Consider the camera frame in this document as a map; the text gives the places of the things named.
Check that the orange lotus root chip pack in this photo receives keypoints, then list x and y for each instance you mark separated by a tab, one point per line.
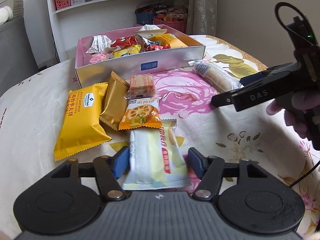
141	113

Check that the lace curtain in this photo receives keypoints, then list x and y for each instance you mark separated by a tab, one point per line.
202	17

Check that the small yellow blue snack pack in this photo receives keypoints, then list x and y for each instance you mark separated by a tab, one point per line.
132	50

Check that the pink cardboard snack box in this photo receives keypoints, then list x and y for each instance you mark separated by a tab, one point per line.
141	63

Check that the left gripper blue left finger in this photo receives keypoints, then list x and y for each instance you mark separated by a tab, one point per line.
107	172

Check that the large yellow snack pack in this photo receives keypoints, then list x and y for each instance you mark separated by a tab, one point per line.
81	127

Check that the gold foil snack pack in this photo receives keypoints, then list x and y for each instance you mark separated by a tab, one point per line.
115	103

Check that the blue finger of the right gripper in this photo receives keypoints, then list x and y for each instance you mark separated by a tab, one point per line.
252	78
224	99

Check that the white bookshelf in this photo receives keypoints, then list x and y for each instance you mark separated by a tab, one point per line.
89	18

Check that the clear wrapped wafer biscuit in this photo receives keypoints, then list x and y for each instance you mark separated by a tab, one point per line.
141	86

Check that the pink snack pack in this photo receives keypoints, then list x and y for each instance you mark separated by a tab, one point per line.
99	57

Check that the small red shelf basket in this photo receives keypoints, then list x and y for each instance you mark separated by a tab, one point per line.
62	4

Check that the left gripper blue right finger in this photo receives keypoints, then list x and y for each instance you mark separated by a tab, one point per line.
209	171

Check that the pink white plush toy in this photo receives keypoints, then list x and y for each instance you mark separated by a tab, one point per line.
6	14

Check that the red round-pattern snack pack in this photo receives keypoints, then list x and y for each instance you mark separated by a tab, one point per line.
124	42

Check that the grey sofa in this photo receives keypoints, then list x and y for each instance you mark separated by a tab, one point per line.
17	59

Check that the pink plastic basket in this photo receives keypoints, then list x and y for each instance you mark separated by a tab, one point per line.
177	25

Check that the white pale yellow snack pack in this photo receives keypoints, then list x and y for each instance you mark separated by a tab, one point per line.
155	159

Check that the red white candy pack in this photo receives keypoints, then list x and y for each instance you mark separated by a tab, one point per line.
155	47

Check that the clear wrapped sandwich cookies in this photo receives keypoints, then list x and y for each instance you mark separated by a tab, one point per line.
215	76

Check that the blue storage bin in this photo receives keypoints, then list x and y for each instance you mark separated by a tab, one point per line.
145	17

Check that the floral tablecloth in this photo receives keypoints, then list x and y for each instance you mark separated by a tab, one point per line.
32	115

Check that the white silver crumpled snack bag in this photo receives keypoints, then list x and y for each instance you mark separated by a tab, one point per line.
99	44

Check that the small silver foil snack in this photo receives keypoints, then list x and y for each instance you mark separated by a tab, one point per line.
144	42

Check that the yellow snack pack in box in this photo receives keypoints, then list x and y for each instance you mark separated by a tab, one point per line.
168	39

